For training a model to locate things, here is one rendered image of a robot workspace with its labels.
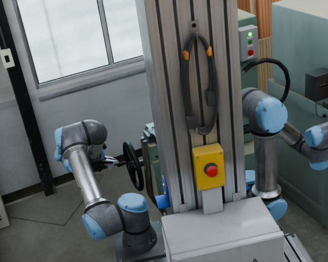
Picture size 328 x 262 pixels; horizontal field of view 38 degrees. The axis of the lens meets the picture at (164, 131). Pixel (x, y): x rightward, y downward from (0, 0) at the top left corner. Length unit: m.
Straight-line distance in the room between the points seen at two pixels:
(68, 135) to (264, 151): 0.85
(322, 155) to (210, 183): 0.67
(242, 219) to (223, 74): 0.46
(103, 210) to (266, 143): 0.70
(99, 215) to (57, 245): 1.60
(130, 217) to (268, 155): 0.61
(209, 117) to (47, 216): 2.56
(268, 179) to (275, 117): 0.27
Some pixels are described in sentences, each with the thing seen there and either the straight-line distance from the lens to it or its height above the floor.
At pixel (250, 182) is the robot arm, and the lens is 1.99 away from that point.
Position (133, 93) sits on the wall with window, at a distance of 3.96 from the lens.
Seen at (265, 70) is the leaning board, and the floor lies 0.64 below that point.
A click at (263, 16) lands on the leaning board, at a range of 4.11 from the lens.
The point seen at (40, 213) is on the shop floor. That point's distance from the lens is 3.86.
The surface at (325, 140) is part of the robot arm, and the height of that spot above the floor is 1.21.
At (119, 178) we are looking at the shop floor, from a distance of 4.02.
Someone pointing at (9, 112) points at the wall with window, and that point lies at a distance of 3.74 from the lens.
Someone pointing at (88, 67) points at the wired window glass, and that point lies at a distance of 3.84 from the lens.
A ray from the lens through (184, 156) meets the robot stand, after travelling 1.45.
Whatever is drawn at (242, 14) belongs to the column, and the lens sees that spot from 2.52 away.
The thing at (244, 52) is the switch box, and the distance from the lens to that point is 2.43.
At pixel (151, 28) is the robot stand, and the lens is 1.28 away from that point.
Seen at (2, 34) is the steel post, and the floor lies 1.37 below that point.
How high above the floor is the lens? 2.21
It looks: 29 degrees down
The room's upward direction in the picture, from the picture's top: 8 degrees counter-clockwise
